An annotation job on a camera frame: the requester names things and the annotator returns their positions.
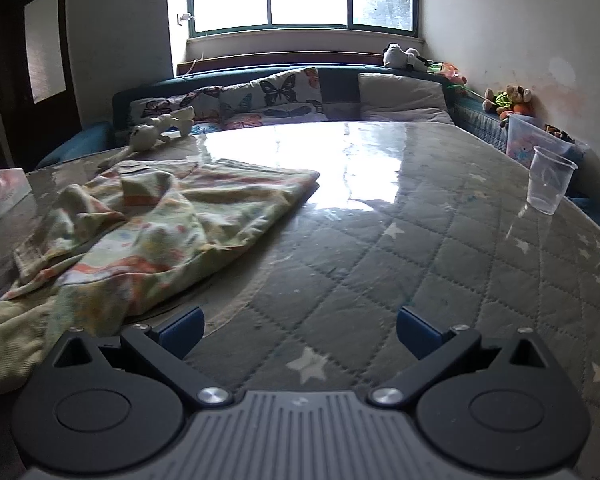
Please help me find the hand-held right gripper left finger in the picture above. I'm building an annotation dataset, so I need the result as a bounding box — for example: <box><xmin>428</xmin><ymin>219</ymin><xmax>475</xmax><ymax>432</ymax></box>
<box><xmin>37</xmin><ymin>306</ymin><xmax>233</xmax><ymax>408</ymax></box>

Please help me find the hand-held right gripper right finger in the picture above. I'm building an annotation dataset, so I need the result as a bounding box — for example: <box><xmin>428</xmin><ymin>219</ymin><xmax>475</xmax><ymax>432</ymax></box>
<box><xmin>370</xmin><ymin>306</ymin><xmax>563</xmax><ymax>407</ymax></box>

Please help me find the green orange printed garment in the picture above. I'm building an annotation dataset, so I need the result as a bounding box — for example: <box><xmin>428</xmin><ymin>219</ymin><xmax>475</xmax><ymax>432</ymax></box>
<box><xmin>0</xmin><ymin>157</ymin><xmax>322</xmax><ymax>401</ymax></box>

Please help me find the grey quilted star table cloth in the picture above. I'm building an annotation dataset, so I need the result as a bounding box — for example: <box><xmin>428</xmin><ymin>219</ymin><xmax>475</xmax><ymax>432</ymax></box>
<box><xmin>0</xmin><ymin>120</ymin><xmax>600</xmax><ymax>480</ymax></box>

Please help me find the clear plastic cup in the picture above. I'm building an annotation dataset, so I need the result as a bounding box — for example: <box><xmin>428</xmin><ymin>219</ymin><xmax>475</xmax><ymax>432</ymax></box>
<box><xmin>525</xmin><ymin>145</ymin><xmax>579</xmax><ymax>216</ymax></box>

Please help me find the white plush rabbit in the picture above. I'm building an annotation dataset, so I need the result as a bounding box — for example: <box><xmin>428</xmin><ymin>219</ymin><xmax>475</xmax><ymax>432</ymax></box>
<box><xmin>97</xmin><ymin>106</ymin><xmax>197</xmax><ymax>171</ymax></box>

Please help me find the blue patterned cushion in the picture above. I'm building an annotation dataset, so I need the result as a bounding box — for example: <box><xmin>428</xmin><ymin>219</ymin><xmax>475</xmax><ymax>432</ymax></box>
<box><xmin>454</xmin><ymin>96</ymin><xmax>511</xmax><ymax>147</ymax></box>

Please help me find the clear plastic storage box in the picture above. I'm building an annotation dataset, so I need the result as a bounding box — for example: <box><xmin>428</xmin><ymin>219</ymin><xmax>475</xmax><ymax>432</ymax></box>
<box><xmin>505</xmin><ymin>112</ymin><xmax>588</xmax><ymax>168</ymax></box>

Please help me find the small butterfly print pillow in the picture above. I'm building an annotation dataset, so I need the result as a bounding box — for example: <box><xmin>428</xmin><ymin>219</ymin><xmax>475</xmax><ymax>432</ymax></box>
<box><xmin>129</xmin><ymin>86</ymin><xmax>223</xmax><ymax>126</ymax></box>

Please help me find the pink white tissue pack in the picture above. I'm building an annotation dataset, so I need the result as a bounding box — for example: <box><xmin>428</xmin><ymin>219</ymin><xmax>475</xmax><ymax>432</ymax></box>
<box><xmin>0</xmin><ymin>169</ymin><xmax>32</xmax><ymax>226</ymax></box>

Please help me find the flat butterfly print cushion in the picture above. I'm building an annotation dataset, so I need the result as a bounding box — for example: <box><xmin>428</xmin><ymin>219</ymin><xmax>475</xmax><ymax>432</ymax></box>
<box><xmin>222</xmin><ymin>104</ymin><xmax>328</xmax><ymax>132</ymax></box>

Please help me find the grey pillow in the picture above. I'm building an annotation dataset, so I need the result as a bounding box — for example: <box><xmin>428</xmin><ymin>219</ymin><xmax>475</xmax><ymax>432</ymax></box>
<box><xmin>357</xmin><ymin>72</ymin><xmax>455</xmax><ymax>125</ymax></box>

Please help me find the brown monkey plush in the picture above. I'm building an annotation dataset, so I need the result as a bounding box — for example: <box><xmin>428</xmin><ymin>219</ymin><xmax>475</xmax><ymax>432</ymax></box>
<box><xmin>482</xmin><ymin>84</ymin><xmax>535</xmax><ymax>120</ymax></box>

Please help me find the teal sofa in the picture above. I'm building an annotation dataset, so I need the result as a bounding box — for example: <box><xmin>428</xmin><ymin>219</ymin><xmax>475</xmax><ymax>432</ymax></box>
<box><xmin>34</xmin><ymin>64</ymin><xmax>461</xmax><ymax>170</ymax></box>

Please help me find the orange green plush toy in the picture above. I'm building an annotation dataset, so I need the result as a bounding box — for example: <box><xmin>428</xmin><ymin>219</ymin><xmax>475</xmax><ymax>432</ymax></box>
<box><xmin>427</xmin><ymin>61</ymin><xmax>470</xmax><ymax>97</ymax></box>

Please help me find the large butterfly print pillow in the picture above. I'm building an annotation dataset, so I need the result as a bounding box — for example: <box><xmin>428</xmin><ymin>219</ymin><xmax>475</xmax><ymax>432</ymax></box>
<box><xmin>219</xmin><ymin>67</ymin><xmax>326</xmax><ymax>122</ymax></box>

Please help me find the black white plush panda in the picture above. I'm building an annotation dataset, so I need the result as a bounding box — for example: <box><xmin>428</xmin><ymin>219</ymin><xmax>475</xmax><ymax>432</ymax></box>
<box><xmin>383</xmin><ymin>42</ymin><xmax>431</xmax><ymax>73</ymax></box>

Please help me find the dark wooden door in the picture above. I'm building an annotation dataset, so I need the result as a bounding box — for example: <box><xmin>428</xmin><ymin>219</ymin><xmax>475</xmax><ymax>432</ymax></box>
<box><xmin>0</xmin><ymin>0</ymin><xmax>83</xmax><ymax>172</ymax></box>

